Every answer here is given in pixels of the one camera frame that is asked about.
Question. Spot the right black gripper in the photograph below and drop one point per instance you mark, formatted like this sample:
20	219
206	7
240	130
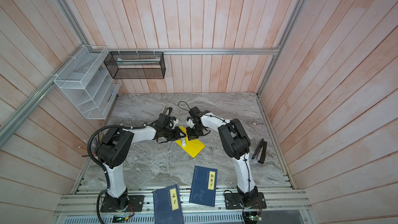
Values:
190	135

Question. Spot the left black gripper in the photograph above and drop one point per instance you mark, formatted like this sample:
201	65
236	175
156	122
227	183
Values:
177	135

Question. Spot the yellow envelope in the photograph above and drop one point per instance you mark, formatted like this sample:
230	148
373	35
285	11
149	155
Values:
193	147

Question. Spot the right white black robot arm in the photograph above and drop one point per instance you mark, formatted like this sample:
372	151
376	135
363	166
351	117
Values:
235	142

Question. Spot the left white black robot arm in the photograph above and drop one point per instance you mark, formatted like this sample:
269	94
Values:
109	146

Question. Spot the blue book on table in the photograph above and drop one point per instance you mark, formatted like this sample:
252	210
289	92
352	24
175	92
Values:
203	188

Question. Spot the black mesh basket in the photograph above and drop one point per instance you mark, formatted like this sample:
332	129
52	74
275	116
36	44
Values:
135	64

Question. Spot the blue book on rail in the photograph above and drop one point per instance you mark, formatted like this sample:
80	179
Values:
167	206

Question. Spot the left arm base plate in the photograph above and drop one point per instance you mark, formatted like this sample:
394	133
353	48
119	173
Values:
130	203

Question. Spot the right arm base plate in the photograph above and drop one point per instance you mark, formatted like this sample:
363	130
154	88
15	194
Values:
239	201

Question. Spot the aluminium frame rail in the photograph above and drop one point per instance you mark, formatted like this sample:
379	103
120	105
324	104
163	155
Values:
202	51

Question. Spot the white wire mesh shelf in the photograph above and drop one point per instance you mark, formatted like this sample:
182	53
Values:
87	83

